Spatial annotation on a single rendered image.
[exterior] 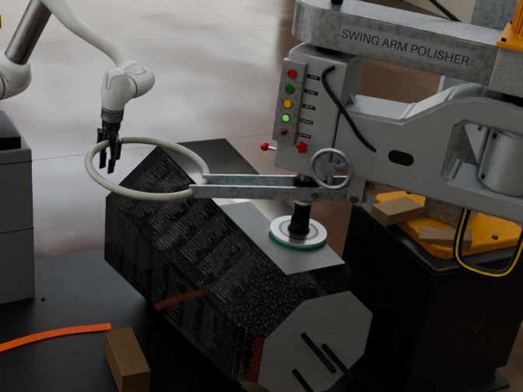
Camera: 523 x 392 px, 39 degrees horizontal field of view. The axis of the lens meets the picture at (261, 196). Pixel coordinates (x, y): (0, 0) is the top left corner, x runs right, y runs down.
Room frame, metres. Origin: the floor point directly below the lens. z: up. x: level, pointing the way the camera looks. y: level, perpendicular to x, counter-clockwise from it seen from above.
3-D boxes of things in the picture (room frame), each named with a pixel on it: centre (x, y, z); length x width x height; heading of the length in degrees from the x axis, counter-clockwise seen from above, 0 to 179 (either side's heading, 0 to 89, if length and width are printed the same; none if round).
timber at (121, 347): (2.44, 0.47, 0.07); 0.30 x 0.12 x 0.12; 28
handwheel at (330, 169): (2.24, -0.23, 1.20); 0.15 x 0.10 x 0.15; 71
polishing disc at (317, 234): (2.39, -0.15, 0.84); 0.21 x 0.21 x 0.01
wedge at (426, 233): (2.59, -0.75, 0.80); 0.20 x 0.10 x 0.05; 81
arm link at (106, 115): (2.74, 0.63, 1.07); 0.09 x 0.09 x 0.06
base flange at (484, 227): (2.82, -0.81, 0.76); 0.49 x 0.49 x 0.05; 30
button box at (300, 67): (2.31, -0.05, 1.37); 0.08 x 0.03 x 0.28; 71
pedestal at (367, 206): (2.82, -0.81, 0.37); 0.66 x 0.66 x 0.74; 30
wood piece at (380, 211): (2.74, -0.57, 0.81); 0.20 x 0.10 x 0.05; 128
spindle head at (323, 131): (2.37, -0.23, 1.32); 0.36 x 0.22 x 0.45; 71
